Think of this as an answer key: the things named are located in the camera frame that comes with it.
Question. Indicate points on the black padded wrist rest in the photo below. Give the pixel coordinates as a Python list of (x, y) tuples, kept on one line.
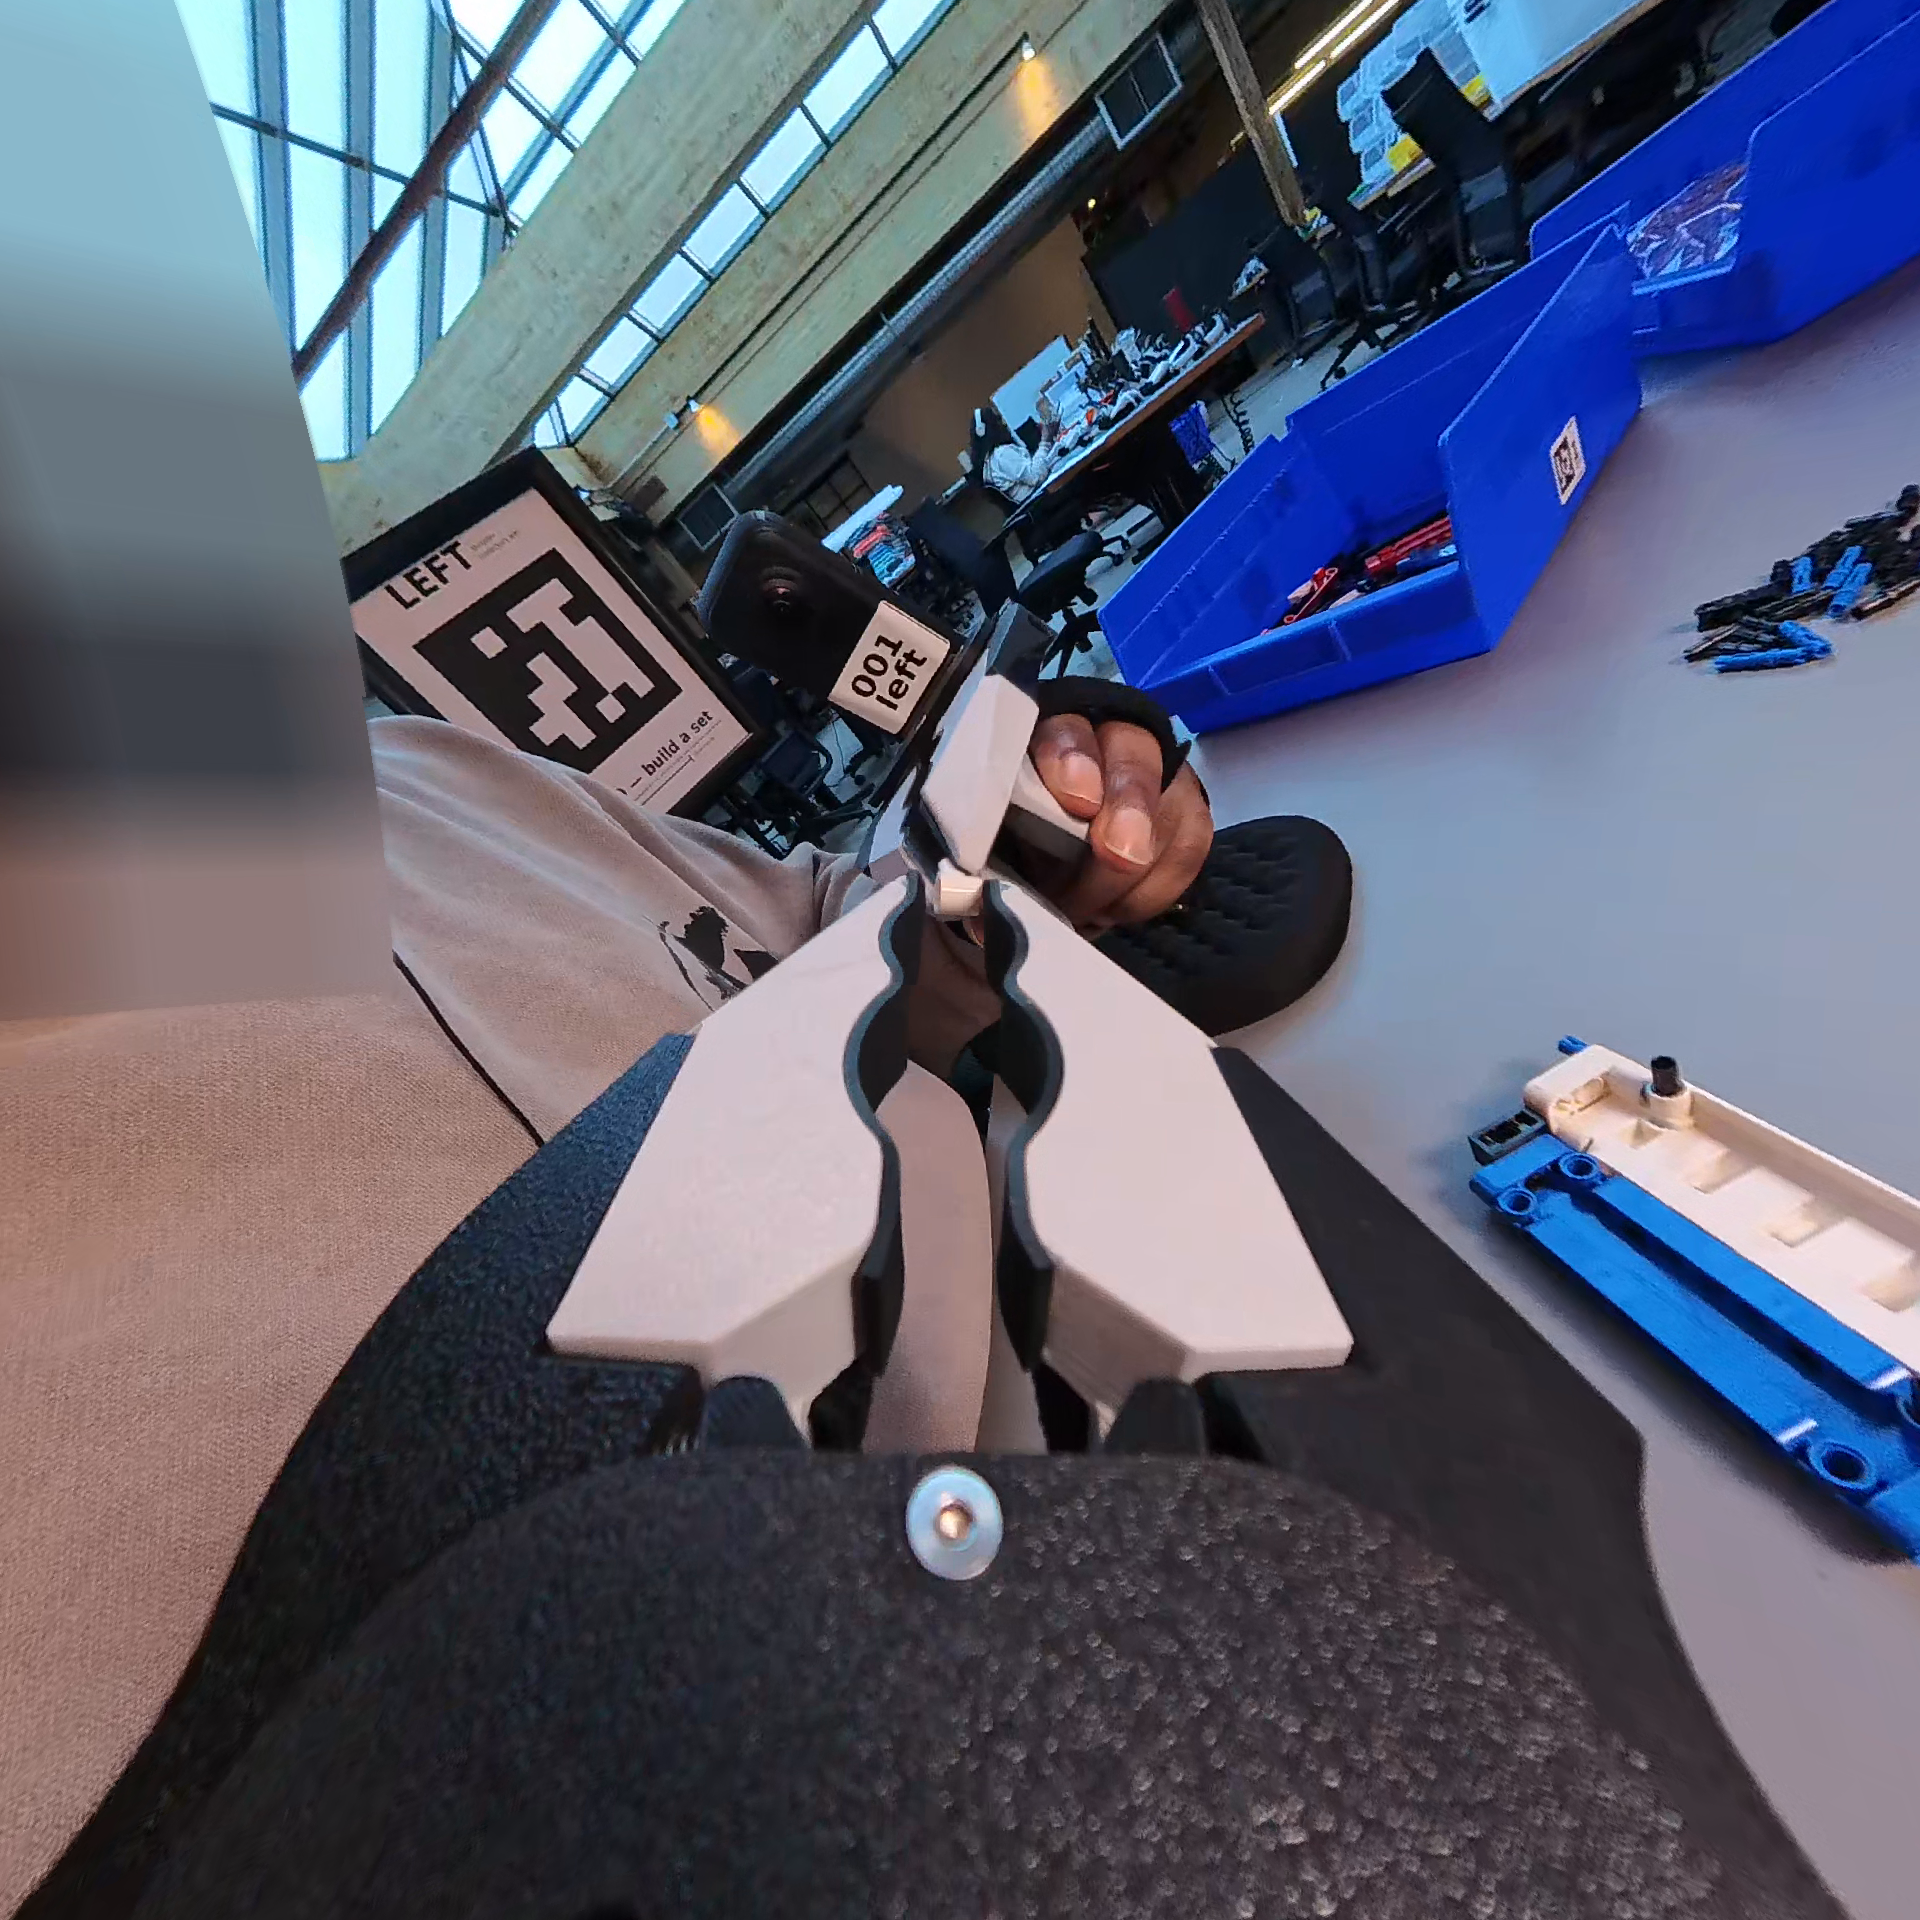
[(1245, 931)]

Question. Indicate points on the person's left hand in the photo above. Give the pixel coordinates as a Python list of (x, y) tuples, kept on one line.
[(1155, 856)]

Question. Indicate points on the blue and white lego panel assembly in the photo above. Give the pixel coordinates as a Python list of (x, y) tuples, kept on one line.
[(1725, 1245)]

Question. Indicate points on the person's torso beige hoodie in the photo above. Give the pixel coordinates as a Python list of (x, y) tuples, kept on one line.
[(224, 1277)]

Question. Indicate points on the small black lego piece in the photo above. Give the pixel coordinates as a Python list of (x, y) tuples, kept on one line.
[(1505, 1136)]

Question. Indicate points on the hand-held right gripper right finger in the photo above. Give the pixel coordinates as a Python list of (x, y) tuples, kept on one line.
[(1184, 1201)]

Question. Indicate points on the stack of white storage boxes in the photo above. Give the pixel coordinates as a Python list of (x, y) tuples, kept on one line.
[(1485, 59)]

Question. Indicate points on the small clear plastic bag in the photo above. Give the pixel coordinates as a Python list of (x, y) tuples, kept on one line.
[(1688, 225)]

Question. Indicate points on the pile of blue black lego pins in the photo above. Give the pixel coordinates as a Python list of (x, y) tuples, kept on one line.
[(1816, 599)]

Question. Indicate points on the black framed white sign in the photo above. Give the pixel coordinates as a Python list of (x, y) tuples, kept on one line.
[(555, 646)]

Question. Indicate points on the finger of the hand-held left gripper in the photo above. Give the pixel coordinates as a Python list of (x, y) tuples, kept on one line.
[(975, 781)]

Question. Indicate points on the blue plastic parts bin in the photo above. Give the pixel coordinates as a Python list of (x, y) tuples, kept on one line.
[(1530, 480), (1830, 194)]

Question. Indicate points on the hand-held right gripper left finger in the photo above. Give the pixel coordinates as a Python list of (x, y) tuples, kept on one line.
[(721, 1201)]

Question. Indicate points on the small white lego connector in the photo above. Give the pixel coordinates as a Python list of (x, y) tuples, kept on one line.
[(955, 891)]

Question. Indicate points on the background wooden desk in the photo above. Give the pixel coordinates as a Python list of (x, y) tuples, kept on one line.
[(1155, 389)]

